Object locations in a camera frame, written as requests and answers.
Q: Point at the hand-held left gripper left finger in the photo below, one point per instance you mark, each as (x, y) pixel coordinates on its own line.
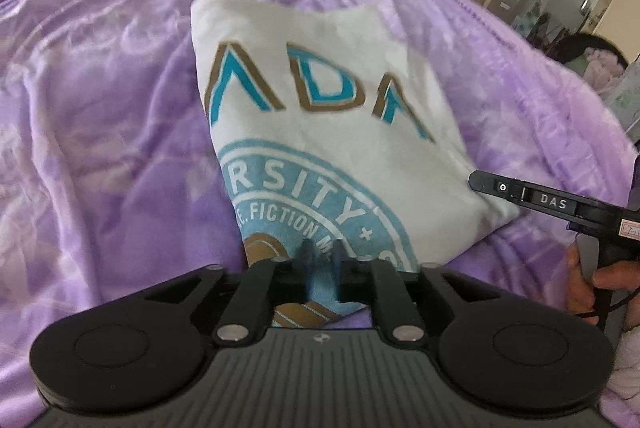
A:
(306, 279)

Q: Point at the pink plush cloth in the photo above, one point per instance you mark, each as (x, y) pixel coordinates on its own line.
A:
(602, 68)

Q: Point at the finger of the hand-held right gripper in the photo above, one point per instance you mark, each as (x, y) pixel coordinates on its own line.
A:
(530, 198)

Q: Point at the purple bed blanket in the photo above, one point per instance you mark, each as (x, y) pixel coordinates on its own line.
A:
(100, 108)

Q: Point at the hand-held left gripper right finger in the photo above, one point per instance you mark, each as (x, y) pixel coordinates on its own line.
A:
(336, 280)

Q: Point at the pale floral cloth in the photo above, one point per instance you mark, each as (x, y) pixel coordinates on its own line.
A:
(627, 93)

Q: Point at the person's right hand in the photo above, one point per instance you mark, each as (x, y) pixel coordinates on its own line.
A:
(580, 288)

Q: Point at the dark chair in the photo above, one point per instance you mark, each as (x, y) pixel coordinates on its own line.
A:
(580, 46)

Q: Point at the white printed t-shirt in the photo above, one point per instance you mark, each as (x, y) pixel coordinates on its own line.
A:
(320, 148)

